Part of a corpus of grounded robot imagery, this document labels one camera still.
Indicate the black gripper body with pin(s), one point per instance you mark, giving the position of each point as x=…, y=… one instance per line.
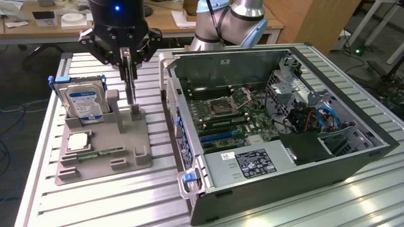
x=120, y=26

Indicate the graphics card with metal bracket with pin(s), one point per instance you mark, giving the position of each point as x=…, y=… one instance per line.
x=130, y=82

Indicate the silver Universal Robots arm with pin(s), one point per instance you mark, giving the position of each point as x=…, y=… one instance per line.
x=208, y=30

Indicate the wooden desk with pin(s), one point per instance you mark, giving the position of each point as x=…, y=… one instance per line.
x=31, y=33
x=170, y=28

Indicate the black round lamp base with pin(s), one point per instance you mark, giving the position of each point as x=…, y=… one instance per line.
x=150, y=11

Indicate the white box with round dish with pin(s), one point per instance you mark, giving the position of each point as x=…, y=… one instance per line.
x=74, y=21

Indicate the white paper stack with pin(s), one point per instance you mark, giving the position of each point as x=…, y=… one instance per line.
x=184, y=21

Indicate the black office chair base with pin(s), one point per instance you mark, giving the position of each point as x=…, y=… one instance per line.
x=38, y=50

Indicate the white box with black lid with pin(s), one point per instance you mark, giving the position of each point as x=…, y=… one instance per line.
x=44, y=19

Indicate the brown cardboard box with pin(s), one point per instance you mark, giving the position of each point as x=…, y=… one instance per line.
x=191, y=7

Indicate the grey cup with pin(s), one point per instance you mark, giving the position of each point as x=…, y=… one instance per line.
x=46, y=2

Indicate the white paper slip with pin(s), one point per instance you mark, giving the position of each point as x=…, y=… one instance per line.
x=16, y=24

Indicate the CPU socket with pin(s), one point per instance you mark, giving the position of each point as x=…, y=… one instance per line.
x=220, y=107

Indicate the metal socket cover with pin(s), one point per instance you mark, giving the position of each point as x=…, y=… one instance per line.
x=242, y=95

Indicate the black RAM stick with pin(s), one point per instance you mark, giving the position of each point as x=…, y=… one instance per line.
x=226, y=121

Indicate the silver CPU chip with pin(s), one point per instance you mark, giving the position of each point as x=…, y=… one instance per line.
x=78, y=141

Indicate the blue expansion slot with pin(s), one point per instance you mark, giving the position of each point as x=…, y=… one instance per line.
x=218, y=136

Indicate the green motherboard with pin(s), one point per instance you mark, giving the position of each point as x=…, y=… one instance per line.
x=252, y=118

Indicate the metal disk bay cage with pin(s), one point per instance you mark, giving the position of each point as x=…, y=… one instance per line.
x=284, y=89

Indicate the green RAM stick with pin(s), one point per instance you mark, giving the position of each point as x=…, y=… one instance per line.
x=95, y=154

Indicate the wooden cabinet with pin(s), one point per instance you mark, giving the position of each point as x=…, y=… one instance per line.
x=315, y=23

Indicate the grey parts rack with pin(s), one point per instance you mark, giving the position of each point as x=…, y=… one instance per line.
x=104, y=170

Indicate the grey power supply unit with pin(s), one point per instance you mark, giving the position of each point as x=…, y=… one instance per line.
x=220, y=170

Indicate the blue case latch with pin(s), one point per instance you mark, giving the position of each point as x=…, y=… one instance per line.
x=188, y=177

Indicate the device with green light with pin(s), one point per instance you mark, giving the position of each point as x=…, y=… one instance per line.
x=358, y=51

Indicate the black floor stand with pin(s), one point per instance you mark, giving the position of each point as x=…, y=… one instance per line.
x=375, y=68

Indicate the grey sheet metal disk bay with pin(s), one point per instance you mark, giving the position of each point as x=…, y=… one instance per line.
x=344, y=142

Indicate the open black PC case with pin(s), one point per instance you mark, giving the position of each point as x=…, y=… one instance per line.
x=284, y=189

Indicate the hard disk with blue bracket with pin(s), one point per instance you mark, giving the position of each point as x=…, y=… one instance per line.
x=83, y=104

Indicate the white table frame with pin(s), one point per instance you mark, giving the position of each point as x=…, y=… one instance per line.
x=380, y=24

